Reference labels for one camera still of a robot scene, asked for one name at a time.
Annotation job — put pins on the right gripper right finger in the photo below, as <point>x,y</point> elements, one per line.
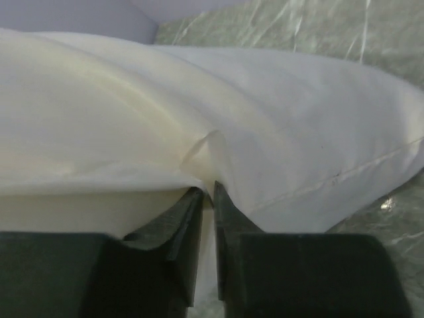
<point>283,275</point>

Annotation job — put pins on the white pillow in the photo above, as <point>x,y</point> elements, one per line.
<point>306,140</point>

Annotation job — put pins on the cream pillowcase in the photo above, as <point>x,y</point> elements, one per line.
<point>88,146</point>

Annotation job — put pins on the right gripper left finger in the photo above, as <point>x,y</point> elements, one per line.
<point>96,275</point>

